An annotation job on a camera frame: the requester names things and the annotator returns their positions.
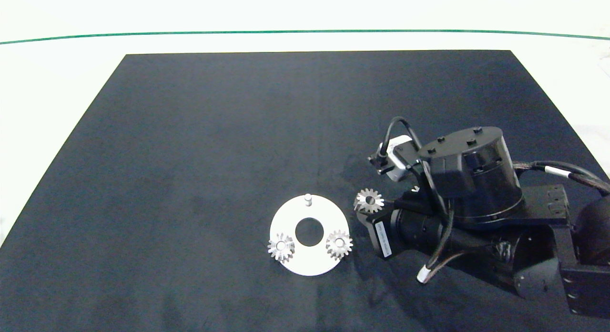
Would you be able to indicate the dark rectangular mat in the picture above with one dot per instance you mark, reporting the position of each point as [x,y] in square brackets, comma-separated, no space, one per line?
[190,155]

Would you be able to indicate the boxy silver wrist camera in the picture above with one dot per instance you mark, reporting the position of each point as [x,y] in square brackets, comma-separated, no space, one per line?
[398,153]

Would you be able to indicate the round white plate with pins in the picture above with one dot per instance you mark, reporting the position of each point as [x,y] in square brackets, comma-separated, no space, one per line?
[310,261]

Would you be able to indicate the small steel gear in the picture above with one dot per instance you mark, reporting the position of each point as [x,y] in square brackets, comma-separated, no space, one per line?
[346,249]
[377,205]
[274,250]

